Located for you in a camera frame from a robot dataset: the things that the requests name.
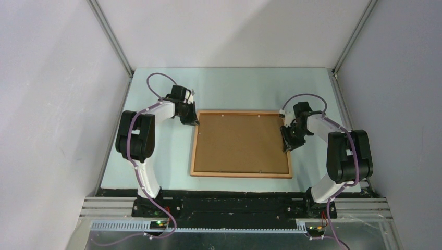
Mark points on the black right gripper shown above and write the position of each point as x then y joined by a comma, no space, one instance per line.
288,143

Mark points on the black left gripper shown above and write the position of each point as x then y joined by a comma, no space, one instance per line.
193,120

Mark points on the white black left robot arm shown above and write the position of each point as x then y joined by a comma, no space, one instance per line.
135,138

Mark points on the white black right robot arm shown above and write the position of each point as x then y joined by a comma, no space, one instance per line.
348,156

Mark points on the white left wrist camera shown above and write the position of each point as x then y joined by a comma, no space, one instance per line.
190,96

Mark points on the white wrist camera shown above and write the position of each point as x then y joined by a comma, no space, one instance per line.
190,96
287,117

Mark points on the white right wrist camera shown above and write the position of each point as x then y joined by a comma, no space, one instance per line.
287,117

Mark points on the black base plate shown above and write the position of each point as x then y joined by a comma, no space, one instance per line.
235,213

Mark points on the aluminium front rail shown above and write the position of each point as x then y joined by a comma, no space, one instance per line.
348,209

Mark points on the aluminium rail left side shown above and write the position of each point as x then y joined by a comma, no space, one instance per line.
128,69

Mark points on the grey slotted cable duct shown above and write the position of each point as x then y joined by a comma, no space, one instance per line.
148,226

